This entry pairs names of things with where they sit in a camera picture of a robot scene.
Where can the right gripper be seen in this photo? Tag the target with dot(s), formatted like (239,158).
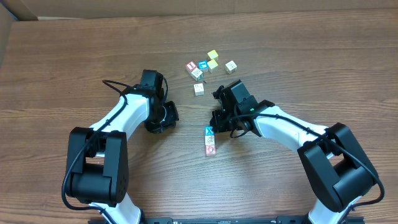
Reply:
(218,117)

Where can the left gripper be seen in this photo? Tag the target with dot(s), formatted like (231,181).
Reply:
(170,112)

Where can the cream block pencil picture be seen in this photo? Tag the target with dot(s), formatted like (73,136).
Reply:
(209,131)

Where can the blue letter P block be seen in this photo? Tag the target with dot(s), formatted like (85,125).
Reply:
(210,140)

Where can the cream block red side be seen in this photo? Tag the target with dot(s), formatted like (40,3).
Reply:
(210,150)

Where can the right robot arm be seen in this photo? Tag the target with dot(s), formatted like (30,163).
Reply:
(340,173)

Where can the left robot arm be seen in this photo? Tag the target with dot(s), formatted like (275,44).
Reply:
(97,173)

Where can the cream block right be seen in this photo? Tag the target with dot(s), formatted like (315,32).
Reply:
(230,67)

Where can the cream block middle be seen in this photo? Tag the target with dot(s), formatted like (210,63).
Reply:
(199,89)

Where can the yellow block near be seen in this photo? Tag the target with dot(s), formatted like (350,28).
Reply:
(212,65)

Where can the yellow block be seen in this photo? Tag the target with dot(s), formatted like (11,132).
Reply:
(212,65)
(212,55)

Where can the cream block green side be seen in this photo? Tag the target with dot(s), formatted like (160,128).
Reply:
(196,74)

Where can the yellow block far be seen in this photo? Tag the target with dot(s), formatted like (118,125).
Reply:
(212,55)

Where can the red letter I block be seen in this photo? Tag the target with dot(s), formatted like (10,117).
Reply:
(190,66)

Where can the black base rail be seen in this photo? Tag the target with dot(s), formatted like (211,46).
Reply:
(224,221)

